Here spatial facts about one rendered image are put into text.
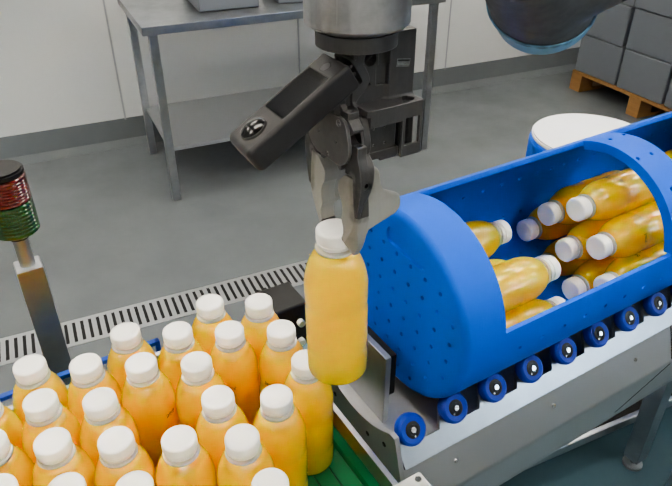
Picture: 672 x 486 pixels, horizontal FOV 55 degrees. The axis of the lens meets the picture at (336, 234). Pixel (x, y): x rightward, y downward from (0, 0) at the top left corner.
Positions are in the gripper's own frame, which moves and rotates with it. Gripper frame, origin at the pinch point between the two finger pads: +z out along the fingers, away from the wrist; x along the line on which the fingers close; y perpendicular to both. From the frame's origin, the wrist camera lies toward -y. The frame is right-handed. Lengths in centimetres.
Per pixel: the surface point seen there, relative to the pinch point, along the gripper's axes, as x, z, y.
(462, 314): -2.6, 15.5, 16.3
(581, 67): 253, 113, 362
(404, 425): -0.5, 33.6, 10.4
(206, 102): 300, 101, 94
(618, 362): -3, 42, 54
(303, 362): 6.7, 22.5, -0.7
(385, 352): 5.9, 26.0, 11.4
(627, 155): 7, 8, 57
